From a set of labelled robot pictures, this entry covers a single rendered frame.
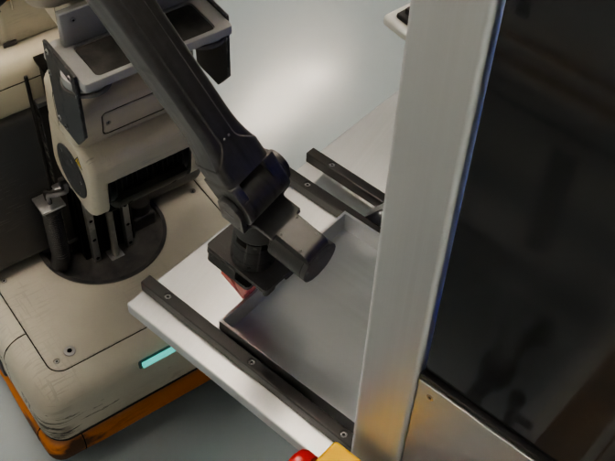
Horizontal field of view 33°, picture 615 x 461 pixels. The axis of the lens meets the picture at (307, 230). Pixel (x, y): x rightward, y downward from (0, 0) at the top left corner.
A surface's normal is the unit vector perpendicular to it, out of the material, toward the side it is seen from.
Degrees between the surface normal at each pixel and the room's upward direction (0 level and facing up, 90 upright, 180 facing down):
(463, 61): 90
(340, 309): 0
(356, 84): 0
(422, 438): 90
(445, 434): 90
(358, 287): 0
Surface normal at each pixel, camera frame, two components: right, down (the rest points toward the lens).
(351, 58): 0.04, -0.65
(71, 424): 0.58, 0.63
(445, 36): -0.66, 0.55
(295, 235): 0.00, -0.37
